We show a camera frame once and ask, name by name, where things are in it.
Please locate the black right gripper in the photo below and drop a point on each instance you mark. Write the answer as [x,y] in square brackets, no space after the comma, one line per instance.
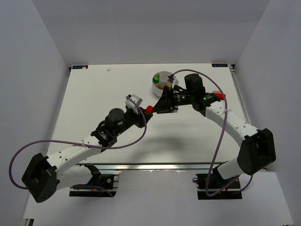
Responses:
[170,100]

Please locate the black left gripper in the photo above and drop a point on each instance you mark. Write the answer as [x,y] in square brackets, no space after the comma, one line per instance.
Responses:
[141,117]

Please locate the green square lego brick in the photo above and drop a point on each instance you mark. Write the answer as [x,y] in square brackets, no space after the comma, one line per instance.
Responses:
[156,79]

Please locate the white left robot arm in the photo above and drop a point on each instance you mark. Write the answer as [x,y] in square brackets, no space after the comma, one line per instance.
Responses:
[46,174]

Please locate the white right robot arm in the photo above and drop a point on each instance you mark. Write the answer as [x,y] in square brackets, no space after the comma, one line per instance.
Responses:
[256,146]

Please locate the white round divided container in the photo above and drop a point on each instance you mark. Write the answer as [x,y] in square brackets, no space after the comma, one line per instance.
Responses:
[158,88]

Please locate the red and lilac lego piece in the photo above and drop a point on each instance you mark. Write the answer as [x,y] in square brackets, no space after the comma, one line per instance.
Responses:
[219,95]

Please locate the dark corner label sticker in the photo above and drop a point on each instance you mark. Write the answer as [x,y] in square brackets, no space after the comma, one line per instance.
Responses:
[219,65]

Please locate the left corner label sticker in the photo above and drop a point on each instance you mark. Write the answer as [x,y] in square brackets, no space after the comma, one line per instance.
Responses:
[79,67]

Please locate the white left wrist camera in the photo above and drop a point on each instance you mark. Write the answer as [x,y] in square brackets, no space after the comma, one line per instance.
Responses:
[133,102]

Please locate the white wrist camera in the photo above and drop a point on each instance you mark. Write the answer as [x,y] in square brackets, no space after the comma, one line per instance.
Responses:
[133,102]
[171,81]

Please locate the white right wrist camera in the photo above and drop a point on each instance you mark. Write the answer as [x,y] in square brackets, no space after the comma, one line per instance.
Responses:
[171,81]

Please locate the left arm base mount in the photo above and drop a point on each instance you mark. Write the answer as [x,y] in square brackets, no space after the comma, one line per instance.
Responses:
[99,184]

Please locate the aluminium table edge rail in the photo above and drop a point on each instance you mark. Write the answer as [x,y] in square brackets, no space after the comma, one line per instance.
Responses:
[152,166]

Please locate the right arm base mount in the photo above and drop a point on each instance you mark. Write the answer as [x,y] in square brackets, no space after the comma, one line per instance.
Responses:
[231,192]

